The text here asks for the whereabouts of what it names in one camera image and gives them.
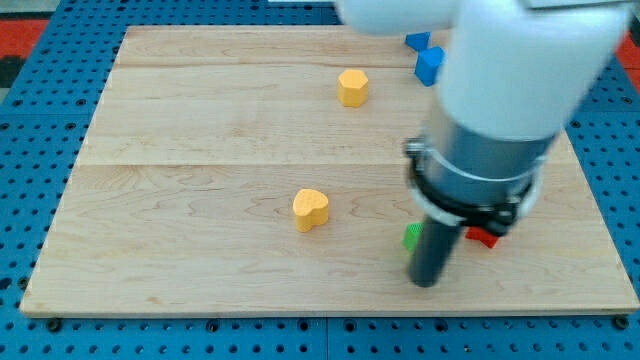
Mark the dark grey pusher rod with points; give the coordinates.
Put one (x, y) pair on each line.
(433, 249)

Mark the grey cylinder black clamp mount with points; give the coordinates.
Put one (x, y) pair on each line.
(463, 178)

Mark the green star block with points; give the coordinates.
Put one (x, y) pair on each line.
(411, 236)

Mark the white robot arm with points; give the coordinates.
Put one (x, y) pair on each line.
(513, 75)

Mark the red star block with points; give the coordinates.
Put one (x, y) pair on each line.
(483, 236)

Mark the blue cube block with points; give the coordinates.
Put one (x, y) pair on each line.
(428, 64)

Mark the yellow heart block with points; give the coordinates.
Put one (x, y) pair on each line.
(311, 209)

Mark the yellow hexagon block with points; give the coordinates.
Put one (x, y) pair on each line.
(352, 88)

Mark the blue triangle block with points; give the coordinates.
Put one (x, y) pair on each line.
(418, 41)

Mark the light wooden board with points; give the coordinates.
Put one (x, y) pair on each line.
(179, 204)

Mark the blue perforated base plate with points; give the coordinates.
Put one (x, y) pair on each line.
(62, 53)

